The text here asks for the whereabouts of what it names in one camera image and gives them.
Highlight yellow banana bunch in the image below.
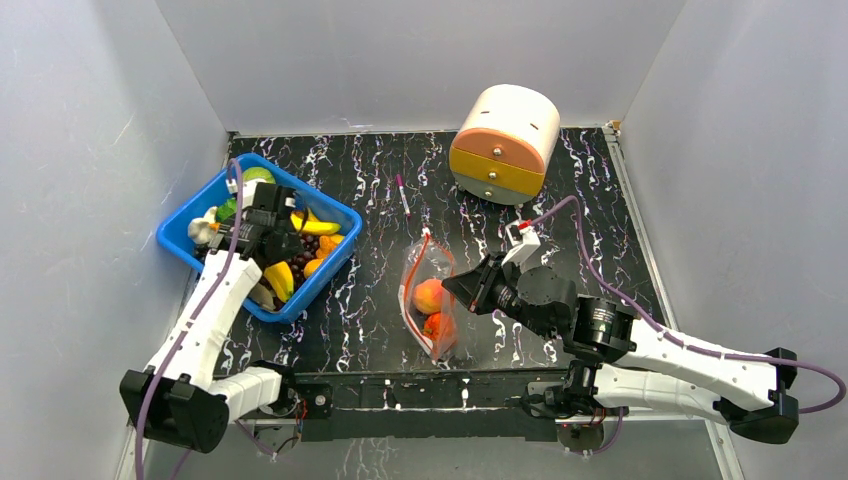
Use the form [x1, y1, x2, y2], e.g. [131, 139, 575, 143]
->
[263, 261, 295, 303]

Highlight peach fruit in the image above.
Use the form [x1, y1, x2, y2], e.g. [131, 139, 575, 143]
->
[412, 278, 444, 315]

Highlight clear zip top bag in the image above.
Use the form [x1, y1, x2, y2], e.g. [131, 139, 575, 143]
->
[397, 227, 458, 362]

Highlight orange tangerine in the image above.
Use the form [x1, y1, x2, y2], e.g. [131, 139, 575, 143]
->
[421, 313, 456, 345]

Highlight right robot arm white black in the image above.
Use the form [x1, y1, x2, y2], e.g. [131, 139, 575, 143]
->
[442, 255, 800, 444]

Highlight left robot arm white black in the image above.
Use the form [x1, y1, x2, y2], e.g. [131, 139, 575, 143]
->
[119, 180, 302, 453]

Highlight dark purple grapes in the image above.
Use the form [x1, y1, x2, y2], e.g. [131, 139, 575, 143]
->
[287, 235, 320, 289]

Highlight green leafy vegetable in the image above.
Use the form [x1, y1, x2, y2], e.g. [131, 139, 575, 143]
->
[215, 197, 238, 223]

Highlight single yellow banana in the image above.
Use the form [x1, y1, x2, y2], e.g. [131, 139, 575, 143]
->
[290, 209, 341, 236]

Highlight green cabbage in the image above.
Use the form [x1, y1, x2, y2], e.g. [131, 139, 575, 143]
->
[242, 166, 276, 184]

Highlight white garlic bulb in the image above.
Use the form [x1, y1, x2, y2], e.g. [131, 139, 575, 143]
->
[187, 206, 219, 245]

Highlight blue plastic bin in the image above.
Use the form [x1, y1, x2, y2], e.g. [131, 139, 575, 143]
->
[156, 153, 363, 324]

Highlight pink marker pen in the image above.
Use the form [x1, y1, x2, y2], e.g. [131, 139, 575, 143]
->
[395, 174, 411, 218]

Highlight round pastel drawer cabinet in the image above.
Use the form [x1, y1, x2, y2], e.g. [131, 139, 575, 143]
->
[448, 84, 561, 206]

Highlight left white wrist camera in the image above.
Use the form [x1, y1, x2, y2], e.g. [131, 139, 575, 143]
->
[225, 179, 263, 211]

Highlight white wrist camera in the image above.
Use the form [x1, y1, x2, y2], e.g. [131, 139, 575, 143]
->
[502, 220, 541, 266]
[225, 179, 263, 211]

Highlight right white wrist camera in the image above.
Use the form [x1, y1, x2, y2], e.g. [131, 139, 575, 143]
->
[502, 220, 541, 266]

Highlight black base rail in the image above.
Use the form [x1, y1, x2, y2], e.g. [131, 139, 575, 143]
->
[251, 370, 627, 445]

